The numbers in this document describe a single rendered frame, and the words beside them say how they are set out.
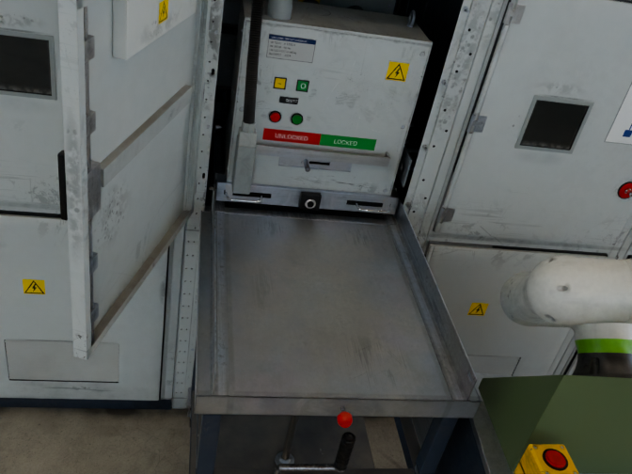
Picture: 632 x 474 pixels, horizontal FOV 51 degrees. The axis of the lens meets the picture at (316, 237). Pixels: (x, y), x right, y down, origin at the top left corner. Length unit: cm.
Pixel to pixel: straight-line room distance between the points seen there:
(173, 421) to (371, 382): 110
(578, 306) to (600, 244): 112
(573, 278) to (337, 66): 89
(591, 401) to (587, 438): 12
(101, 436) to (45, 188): 91
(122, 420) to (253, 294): 96
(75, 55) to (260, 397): 74
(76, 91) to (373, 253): 102
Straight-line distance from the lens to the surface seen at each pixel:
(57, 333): 222
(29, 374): 238
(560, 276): 119
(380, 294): 172
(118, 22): 125
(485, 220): 207
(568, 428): 151
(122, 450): 237
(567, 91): 195
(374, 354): 155
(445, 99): 184
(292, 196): 193
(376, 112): 185
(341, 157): 185
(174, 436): 240
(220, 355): 147
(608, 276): 121
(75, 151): 117
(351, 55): 178
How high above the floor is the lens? 189
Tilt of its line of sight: 34 degrees down
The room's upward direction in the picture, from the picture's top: 12 degrees clockwise
